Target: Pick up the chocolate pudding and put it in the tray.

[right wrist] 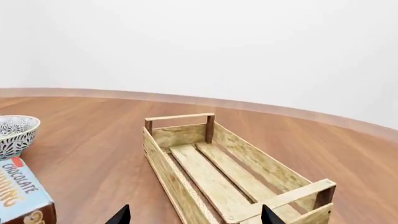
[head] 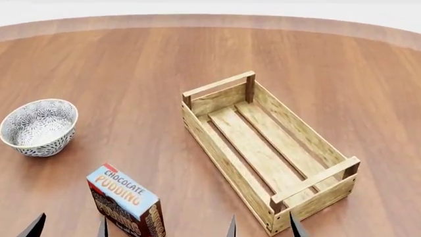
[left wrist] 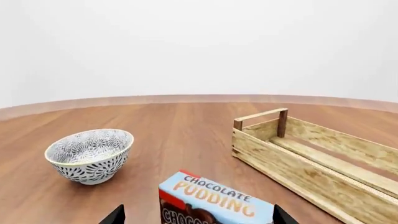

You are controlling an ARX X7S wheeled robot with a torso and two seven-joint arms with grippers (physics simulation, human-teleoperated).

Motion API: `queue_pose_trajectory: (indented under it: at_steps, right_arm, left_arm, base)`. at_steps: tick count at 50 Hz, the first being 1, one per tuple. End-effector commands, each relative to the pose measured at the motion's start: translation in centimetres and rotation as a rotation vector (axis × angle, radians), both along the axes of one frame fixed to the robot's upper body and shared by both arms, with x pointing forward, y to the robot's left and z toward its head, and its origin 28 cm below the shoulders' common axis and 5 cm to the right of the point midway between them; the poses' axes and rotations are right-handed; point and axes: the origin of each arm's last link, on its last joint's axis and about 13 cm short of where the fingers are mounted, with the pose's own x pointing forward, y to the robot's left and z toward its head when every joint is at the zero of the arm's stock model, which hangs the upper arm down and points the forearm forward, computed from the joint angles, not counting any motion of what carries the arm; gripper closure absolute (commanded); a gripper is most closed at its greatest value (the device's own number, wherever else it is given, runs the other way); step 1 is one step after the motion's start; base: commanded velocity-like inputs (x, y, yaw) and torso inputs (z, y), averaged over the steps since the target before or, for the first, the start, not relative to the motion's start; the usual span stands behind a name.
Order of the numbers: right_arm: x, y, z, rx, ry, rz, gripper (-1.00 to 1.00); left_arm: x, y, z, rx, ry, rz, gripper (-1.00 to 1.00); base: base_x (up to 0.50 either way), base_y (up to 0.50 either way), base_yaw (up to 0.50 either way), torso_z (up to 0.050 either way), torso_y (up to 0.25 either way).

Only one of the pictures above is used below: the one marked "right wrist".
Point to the chocolate pudding box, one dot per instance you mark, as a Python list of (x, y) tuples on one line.
[(21, 191)]

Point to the light wooden slatted tray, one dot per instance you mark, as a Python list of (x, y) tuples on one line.
[(224, 172)]

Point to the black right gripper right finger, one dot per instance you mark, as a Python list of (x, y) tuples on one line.
[(270, 216)]

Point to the black white patterned bowl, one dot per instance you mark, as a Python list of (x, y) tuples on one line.
[(15, 136)]

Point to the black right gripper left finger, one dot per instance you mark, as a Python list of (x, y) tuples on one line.
[(122, 217)]

